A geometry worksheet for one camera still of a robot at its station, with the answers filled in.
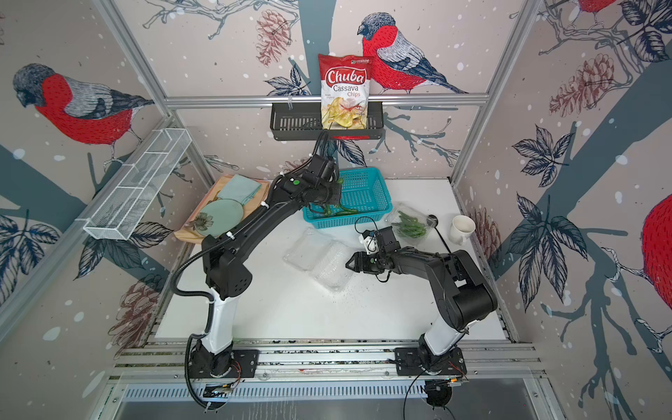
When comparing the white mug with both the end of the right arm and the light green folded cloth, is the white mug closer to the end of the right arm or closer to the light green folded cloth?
the end of the right arm

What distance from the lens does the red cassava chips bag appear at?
850 millimetres

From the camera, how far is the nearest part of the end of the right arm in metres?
0.75

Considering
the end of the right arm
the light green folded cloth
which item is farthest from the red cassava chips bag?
the light green folded cloth

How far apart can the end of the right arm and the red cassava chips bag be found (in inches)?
15.2
